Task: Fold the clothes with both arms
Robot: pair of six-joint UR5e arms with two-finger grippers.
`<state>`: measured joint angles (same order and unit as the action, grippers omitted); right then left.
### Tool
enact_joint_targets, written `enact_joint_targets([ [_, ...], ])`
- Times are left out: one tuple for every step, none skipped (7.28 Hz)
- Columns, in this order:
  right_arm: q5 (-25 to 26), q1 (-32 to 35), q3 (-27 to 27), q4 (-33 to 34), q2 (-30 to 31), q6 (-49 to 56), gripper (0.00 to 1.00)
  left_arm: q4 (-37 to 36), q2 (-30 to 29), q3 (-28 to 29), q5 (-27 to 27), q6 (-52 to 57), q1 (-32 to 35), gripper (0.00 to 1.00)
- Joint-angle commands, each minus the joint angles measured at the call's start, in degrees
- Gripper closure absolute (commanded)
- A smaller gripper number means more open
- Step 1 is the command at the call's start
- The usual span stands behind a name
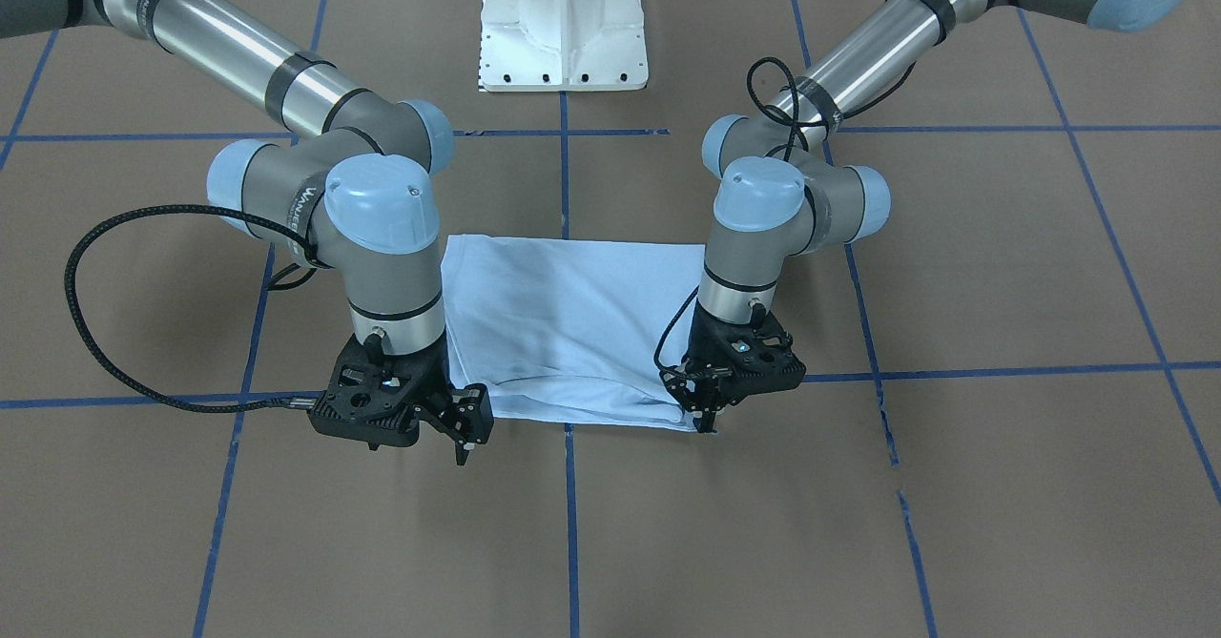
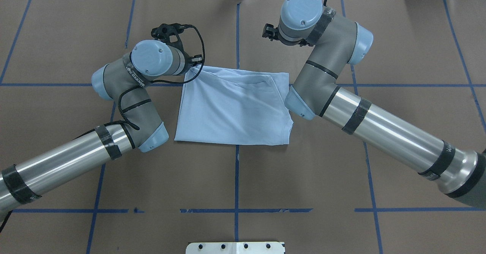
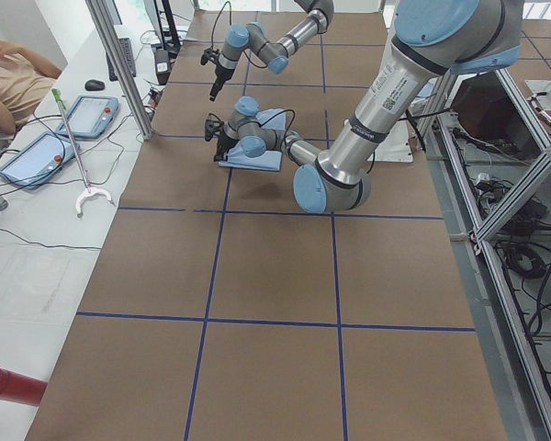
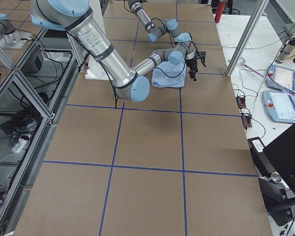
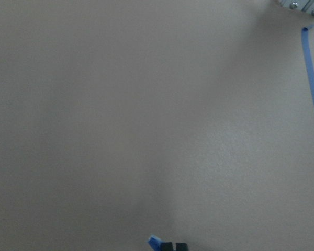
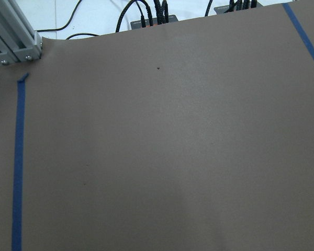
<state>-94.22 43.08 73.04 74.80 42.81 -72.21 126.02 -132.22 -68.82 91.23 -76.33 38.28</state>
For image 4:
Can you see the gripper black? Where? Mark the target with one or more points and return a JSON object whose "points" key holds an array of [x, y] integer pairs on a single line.
{"points": [[191, 63]]}

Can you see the light blue t-shirt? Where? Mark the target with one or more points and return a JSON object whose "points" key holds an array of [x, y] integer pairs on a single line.
{"points": [[167, 75]]}

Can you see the reacher grabber stick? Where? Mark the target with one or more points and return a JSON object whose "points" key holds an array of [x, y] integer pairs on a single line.
{"points": [[270, 83]]}

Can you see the near blue teach pendant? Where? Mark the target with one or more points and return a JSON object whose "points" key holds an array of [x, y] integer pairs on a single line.
{"points": [[279, 106]]}

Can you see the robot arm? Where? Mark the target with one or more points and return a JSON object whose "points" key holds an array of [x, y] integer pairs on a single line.
{"points": [[157, 22], [76, 18]]}

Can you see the blue teach pendant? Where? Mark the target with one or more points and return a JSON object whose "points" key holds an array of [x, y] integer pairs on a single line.
{"points": [[279, 106], [283, 76]]}

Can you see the aluminium frame post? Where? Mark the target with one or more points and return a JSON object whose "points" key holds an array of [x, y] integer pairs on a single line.
{"points": [[252, 22]]}

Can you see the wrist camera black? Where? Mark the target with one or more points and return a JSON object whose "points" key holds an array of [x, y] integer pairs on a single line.
{"points": [[202, 57]]}

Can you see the far blue teach pendant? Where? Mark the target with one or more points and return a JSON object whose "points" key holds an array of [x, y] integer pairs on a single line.
{"points": [[283, 76]]}

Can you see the red cylinder bottle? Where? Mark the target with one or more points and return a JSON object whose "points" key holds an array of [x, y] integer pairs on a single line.
{"points": [[219, 10]]}

